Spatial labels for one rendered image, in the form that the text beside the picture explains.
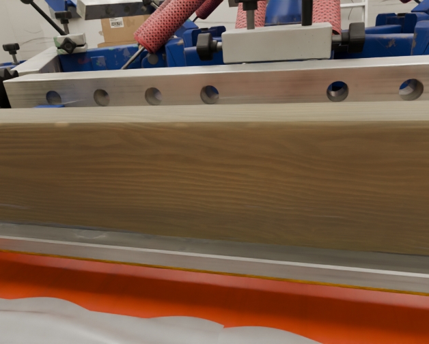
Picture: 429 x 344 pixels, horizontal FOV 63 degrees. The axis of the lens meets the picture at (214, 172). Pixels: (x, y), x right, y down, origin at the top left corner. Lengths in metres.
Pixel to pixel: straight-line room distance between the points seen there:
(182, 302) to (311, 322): 0.07
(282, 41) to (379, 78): 0.12
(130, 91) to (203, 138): 0.28
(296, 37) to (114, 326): 0.35
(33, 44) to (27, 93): 5.08
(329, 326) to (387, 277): 0.04
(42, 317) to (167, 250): 0.08
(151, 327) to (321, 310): 0.09
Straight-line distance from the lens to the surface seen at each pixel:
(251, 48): 0.44
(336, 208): 0.17
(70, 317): 0.22
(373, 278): 0.18
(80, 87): 0.47
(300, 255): 0.18
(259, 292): 0.21
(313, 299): 0.21
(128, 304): 0.22
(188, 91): 0.41
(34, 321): 0.22
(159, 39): 0.82
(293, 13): 0.93
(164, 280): 0.23
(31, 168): 0.22
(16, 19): 5.69
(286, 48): 0.44
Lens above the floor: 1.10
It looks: 25 degrees down
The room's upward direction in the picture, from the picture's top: 5 degrees counter-clockwise
